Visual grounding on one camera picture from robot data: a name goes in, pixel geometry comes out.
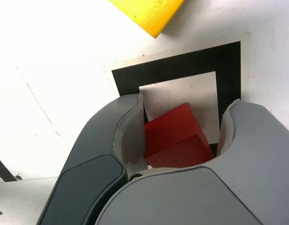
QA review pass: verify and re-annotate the black tape strip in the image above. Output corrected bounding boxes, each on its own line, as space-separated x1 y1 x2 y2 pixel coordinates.
0 153 18 183

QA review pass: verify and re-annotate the red cube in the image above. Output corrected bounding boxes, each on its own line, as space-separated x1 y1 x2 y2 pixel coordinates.
144 102 215 169

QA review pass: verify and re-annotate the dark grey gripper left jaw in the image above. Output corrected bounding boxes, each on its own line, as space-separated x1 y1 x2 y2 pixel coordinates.
37 93 147 225

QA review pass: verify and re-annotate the black tape square outline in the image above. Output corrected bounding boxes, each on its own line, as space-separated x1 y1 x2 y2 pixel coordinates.
111 41 242 157

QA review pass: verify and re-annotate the yellow cube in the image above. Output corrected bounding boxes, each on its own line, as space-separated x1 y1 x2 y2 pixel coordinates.
109 0 184 38

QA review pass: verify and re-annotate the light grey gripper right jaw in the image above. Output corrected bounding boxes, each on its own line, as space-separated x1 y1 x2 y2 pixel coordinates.
95 98 289 225

